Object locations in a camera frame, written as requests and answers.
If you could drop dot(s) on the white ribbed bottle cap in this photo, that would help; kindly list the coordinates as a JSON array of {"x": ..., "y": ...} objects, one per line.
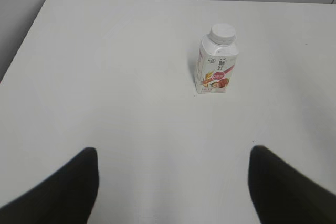
[{"x": 222, "y": 34}]

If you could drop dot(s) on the white yili changqing bottle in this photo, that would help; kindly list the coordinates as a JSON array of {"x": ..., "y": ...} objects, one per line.
[{"x": 215, "y": 66}]

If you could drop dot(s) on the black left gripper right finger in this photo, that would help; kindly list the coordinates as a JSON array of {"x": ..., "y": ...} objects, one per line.
[{"x": 281, "y": 194}]

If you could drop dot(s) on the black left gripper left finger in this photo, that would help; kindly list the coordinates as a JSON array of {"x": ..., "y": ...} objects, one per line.
[{"x": 66, "y": 196}]

